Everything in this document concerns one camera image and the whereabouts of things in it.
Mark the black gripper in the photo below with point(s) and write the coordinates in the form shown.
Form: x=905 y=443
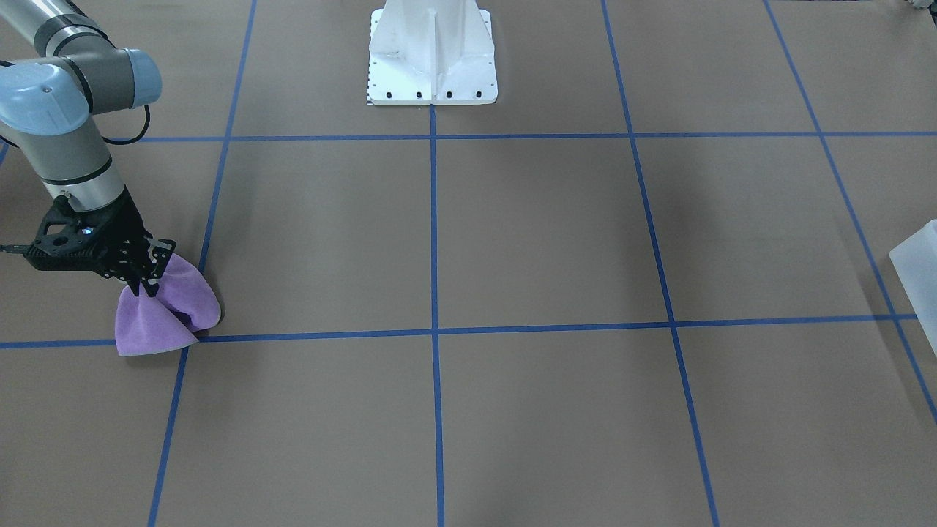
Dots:
x=124 y=228

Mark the purple microfiber cloth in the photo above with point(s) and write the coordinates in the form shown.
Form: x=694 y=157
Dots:
x=184 y=305

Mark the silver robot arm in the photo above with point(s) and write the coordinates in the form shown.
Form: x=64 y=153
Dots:
x=48 y=109

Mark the clear plastic storage box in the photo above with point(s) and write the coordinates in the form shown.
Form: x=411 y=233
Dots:
x=914 y=260

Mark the white pedestal column base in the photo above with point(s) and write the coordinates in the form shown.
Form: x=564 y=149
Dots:
x=431 y=53

